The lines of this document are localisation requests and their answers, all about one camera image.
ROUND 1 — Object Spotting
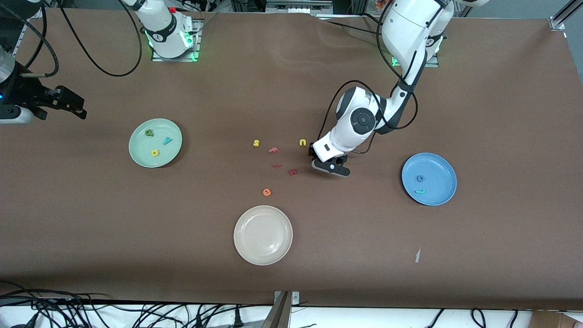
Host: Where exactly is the green plate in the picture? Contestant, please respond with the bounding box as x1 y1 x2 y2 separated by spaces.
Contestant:
128 118 183 169

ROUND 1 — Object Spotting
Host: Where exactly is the beige plate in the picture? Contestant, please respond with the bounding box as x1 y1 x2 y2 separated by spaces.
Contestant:
233 205 293 266

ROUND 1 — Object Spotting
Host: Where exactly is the blue plate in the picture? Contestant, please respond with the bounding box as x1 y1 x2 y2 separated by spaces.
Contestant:
401 153 457 206

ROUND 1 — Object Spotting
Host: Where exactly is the metal box behind table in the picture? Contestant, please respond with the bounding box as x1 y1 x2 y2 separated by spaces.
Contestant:
266 0 334 14

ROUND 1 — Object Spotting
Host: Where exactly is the cardboard box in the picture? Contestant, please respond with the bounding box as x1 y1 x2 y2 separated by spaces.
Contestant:
531 311 583 328

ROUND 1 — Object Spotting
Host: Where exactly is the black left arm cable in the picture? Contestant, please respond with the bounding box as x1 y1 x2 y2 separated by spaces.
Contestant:
322 0 419 154

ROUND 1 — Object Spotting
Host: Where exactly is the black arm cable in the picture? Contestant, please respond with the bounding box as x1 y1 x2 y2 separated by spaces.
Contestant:
20 0 143 77
322 0 419 154

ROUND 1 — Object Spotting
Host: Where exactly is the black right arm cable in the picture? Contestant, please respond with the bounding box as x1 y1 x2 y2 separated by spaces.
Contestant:
20 0 143 77

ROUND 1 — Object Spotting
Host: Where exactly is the aluminium frame profile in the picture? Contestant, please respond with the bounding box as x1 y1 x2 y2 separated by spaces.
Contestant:
16 0 46 53
549 0 583 31

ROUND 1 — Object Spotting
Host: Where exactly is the black cable on table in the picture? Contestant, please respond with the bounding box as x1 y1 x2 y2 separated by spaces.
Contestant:
314 13 388 37

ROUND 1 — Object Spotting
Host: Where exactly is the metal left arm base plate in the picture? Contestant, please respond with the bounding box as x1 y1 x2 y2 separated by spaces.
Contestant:
391 43 440 68

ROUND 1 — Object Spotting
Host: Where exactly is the metal camera post bracket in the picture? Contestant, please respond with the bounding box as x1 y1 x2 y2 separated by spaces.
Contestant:
261 291 300 328

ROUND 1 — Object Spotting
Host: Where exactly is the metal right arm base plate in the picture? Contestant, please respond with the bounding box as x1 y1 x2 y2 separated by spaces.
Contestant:
152 18 202 62

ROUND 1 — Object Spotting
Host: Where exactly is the black tangled floor cable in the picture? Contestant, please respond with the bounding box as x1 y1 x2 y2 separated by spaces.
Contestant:
0 280 105 328

